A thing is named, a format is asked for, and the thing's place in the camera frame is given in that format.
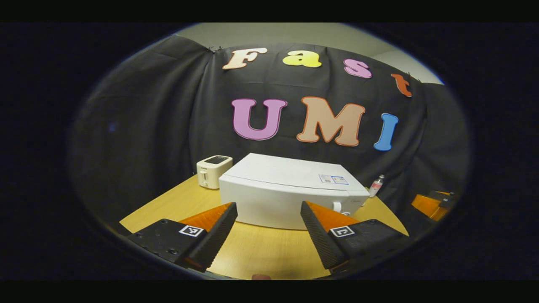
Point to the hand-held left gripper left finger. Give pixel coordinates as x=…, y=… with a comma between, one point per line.
x=214, y=240

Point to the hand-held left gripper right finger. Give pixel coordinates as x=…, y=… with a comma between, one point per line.
x=321, y=237

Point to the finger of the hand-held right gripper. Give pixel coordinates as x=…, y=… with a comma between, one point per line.
x=425, y=204

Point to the white microwave oven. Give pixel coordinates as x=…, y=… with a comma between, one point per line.
x=286, y=198

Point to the small clear pink-label bottle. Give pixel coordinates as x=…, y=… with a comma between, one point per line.
x=376, y=186

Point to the white toaster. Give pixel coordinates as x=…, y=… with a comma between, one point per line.
x=212, y=172

